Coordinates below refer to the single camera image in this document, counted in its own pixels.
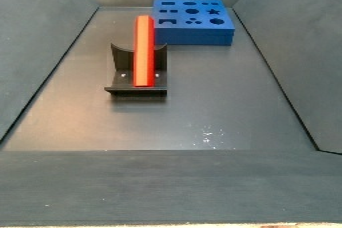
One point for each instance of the black curved cradle stand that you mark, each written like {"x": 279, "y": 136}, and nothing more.
{"x": 123, "y": 85}

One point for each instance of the red hexagonal prism rod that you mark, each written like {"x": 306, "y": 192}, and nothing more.
{"x": 143, "y": 52}

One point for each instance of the blue foam shape board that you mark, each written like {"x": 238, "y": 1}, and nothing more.
{"x": 193, "y": 22}

